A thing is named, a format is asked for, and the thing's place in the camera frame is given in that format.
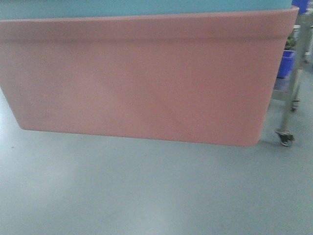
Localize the pink plastic box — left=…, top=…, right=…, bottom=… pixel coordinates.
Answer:
left=0, top=6, right=298, bottom=146

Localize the light blue plastic box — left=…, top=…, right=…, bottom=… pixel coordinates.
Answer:
left=0, top=0, right=291, bottom=20

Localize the stainless steel shelf cart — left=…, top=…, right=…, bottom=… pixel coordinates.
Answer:
left=272, top=7, right=313, bottom=146

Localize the blue bin lower shelf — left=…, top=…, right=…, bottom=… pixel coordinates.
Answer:
left=277, top=50, right=295, bottom=78

